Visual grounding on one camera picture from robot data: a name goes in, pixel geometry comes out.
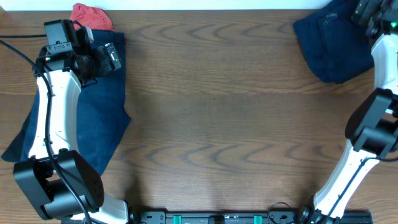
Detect navy blue shorts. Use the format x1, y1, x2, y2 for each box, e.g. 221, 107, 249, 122
0, 29, 132, 177
293, 0, 374, 84

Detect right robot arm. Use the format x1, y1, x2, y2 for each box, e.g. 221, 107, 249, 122
293, 1, 397, 223

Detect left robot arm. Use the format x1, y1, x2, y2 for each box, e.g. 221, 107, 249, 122
13, 20, 130, 223

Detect red orange garment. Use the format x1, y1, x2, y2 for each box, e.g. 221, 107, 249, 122
70, 3, 114, 31

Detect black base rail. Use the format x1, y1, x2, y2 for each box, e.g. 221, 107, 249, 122
131, 205, 373, 224

